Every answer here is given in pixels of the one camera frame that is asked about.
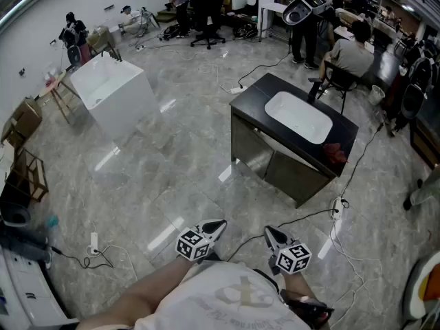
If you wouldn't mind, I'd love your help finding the person's white printed t-shirt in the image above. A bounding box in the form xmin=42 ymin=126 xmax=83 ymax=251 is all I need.
xmin=133 ymin=261 xmax=316 ymax=330

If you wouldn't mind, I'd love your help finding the white cable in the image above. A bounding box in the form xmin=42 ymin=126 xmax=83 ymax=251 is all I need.
xmin=329 ymin=218 xmax=383 ymax=325

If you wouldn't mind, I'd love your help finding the red cloth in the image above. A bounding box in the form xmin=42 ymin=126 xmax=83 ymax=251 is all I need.
xmin=322 ymin=142 xmax=350 ymax=164

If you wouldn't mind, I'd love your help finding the wooden folding table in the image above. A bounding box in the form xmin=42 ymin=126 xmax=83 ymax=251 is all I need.
xmin=35 ymin=69 xmax=83 ymax=126

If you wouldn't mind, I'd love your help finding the person's left forearm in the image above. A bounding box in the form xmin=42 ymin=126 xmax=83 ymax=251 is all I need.
xmin=74 ymin=256 xmax=197 ymax=330

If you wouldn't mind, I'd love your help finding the black power cable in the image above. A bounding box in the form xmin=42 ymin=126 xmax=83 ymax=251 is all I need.
xmin=338 ymin=122 xmax=385 ymax=199
xmin=238 ymin=50 xmax=294 ymax=89
xmin=226 ymin=208 xmax=336 ymax=264
xmin=50 ymin=246 xmax=114 ymax=270

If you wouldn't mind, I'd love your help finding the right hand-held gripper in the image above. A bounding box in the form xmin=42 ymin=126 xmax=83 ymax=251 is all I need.
xmin=264 ymin=225 xmax=312 ymax=276

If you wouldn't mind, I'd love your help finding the cardboard box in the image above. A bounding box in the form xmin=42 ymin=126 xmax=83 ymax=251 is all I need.
xmin=0 ymin=96 xmax=44 ymax=148

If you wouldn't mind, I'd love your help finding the dark wooden sink cabinet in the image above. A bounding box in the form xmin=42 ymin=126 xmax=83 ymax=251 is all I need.
xmin=229 ymin=72 xmax=360 ymax=210

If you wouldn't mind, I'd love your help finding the person's right forearm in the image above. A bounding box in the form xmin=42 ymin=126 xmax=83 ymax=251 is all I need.
xmin=281 ymin=272 xmax=320 ymax=304

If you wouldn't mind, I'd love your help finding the brown wooden sideboard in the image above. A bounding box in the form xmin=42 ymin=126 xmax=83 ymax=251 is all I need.
xmin=408 ymin=115 xmax=440 ymax=171

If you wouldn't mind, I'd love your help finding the black office chair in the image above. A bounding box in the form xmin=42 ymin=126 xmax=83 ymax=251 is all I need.
xmin=189 ymin=0 xmax=227 ymax=50

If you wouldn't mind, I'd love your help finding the white table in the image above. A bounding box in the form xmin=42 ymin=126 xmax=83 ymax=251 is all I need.
xmin=257 ymin=1 xmax=295 ymax=43

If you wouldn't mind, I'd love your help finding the white freestanding tub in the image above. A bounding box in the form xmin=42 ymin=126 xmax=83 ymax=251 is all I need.
xmin=69 ymin=55 xmax=161 ymax=141

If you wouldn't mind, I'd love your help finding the white foam wrapped object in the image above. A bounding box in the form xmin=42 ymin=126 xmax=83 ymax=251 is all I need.
xmin=401 ymin=251 xmax=440 ymax=330

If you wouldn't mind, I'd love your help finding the black sink faucet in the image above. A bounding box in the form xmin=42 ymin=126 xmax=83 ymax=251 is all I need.
xmin=307 ymin=77 xmax=326 ymax=103

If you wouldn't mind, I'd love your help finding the wooden frame rack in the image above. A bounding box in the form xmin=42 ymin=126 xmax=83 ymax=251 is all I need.
xmin=4 ymin=147 xmax=50 ymax=204

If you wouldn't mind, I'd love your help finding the white wastebasket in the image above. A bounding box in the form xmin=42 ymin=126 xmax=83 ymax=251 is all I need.
xmin=369 ymin=85 xmax=386 ymax=107

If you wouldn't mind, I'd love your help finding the grey hard-shell backpack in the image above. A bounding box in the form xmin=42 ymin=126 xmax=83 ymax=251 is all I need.
xmin=0 ymin=197 xmax=53 ymax=265

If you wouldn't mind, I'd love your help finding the white drawer cabinet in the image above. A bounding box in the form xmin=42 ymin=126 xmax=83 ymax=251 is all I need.
xmin=0 ymin=245 xmax=80 ymax=330

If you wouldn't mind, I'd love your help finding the white sink basin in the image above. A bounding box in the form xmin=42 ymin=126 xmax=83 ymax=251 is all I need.
xmin=263 ymin=91 xmax=333 ymax=144

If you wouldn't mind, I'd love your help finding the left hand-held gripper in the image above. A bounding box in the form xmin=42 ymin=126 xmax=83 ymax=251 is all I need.
xmin=176 ymin=219 xmax=228 ymax=264

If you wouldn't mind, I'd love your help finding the dark table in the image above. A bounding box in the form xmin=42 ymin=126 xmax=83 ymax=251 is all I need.
xmin=373 ymin=45 xmax=403 ymax=89

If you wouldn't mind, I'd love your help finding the blue water bottle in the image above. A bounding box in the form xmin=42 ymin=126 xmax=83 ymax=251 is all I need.
xmin=46 ymin=214 xmax=61 ymax=235

